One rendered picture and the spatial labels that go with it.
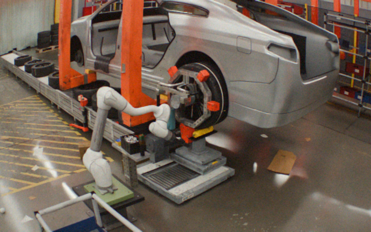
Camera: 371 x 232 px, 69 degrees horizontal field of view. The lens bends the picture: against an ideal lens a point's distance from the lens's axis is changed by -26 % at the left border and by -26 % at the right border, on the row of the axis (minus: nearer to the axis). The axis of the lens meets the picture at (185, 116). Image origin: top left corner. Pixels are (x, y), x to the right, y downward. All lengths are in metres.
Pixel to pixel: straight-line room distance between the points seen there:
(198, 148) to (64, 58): 2.55
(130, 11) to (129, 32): 0.24
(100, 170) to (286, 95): 1.70
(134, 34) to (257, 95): 1.34
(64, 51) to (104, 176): 2.81
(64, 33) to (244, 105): 3.04
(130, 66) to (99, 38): 2.14
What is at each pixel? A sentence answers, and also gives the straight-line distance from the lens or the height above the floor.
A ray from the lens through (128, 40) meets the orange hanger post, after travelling 3.47.
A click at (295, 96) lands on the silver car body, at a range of 3.10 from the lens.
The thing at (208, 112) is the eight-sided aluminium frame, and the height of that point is 0.77.
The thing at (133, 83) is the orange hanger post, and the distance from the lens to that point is 3.58.
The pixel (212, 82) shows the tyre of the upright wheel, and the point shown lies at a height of 1.05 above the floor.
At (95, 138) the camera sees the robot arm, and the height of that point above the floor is 0.75.
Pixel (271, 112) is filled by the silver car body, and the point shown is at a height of 0.91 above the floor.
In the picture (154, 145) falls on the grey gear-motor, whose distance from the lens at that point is 3.72.
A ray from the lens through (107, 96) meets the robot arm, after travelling 2.70.
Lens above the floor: 1.94
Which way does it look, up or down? 21 degrees down
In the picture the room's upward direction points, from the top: 1 degrees clockwise
